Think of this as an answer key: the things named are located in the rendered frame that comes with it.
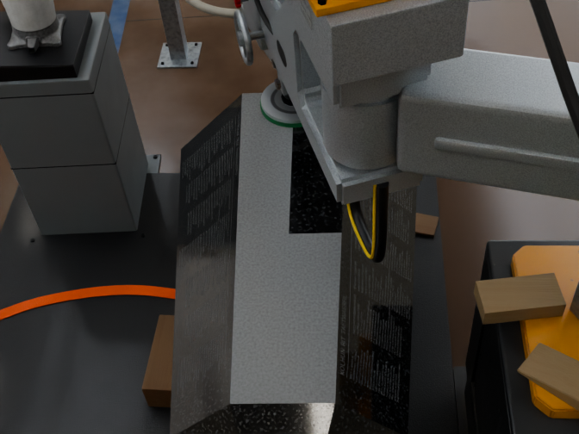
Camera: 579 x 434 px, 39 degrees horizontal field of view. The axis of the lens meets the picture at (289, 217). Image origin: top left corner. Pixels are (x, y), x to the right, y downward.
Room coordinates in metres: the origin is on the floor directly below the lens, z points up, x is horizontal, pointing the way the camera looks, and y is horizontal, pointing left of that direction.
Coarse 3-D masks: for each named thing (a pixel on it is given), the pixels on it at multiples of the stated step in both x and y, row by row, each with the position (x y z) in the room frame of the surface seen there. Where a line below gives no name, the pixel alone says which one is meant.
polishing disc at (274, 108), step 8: (272, 88) 2.02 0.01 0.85; (264, 96) 1.98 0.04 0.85; (272, 96) 1.98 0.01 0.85; (280, 96) 1.98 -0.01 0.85; (264, 104) 1.95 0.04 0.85; (272, 104) 1.94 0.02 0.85; (280, 104) 1.94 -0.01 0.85; (272, 112) 1.91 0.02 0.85; (280, 112) 1.90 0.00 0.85; (288, 112) 1.90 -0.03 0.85; (280, 120) 1.87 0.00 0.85; (288, 120) 1.86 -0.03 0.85; (296, 120) 1.86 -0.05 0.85
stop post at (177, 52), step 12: (168, 0) 3.34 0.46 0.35; (168, 12) 3.35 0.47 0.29; (180, 12) 3.40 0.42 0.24; (168, 24) 3.35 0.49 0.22; (180, 24) 3.36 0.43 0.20; (168, 36) 3.35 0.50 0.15; (180, 36) 3.34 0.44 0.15; (168, 48) 3.44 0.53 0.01; (180, 48) 3.34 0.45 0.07; (192, 48) 3.42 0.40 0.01; (168, 60) 3.34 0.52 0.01; (180, 60) 3.33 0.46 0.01; (192, 60) 3.32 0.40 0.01
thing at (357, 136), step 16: (336, 112) 1.26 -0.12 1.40; (352, 112) 1.23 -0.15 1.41; (368, 112) 1.22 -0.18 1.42; (384, 112) 1.23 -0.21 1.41; (336, 128) 1.26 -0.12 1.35; (352, 128) 1.23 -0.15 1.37; (368, 128) 1.22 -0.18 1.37; (384, 128) 1.23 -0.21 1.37; (336, 144) 1.26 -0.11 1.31; (352, 144) 1.23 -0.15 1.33; (368, 144) 1.22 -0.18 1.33; (384, 144) 1.23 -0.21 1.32; (336, 160) 1.26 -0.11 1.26; (352, 160) 1.23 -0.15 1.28; (368, 160) 1.22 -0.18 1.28; (384, 160) 1.23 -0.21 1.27
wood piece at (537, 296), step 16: (480, 288) 1.19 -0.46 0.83; (496, 288) 1.18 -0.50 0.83; (512, 288) 1.18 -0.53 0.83; (528, 288) 1.17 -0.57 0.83; (544, 288) 1.17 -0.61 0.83; (480, 304) 1.15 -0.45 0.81; (496, 304) 1.14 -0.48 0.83; (512, 304) 1.13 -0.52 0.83; (528, 304) 1.13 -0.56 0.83; (544, 304) 1.12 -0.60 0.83; (560, 304) 1.12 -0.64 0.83; (496, 320) 1.11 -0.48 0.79; (512, 320) 1.11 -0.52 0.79
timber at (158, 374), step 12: (168, 324) 1.66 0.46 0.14; (156, 336) 1.62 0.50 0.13; (168, 336) 1.61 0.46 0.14; (156, 348) 1.57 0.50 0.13; (168, 348) 1.56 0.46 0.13; (156, 360) 1.52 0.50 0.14; (168, 360) 1.52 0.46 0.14; (156, 372) 1.47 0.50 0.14; (168, 372) 1.47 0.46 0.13; (144, 384) 1.43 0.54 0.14; (156, 384) 1.43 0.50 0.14; (168, 384) 1.42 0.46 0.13; (156, 396) 1.41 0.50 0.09; (168, 396) 1.40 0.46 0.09
